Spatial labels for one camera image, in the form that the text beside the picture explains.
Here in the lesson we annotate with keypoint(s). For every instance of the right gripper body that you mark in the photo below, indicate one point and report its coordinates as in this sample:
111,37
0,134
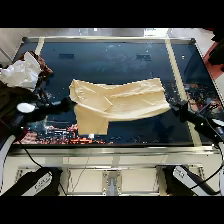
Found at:
181,111

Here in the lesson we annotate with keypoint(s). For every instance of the cream shirt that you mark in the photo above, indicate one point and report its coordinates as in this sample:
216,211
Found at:
126,100

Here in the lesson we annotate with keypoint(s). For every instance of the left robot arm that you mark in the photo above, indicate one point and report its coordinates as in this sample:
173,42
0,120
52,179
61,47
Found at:
31,115

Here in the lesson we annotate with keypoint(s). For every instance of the white garment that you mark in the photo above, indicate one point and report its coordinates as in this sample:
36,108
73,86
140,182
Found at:
21,73

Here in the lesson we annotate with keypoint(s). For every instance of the silver frame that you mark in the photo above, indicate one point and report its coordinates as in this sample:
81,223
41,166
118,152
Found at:
113,151

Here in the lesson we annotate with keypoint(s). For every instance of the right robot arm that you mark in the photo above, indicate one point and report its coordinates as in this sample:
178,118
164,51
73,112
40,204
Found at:
203,126

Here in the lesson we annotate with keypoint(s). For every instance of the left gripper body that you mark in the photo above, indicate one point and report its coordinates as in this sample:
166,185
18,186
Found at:
67,104

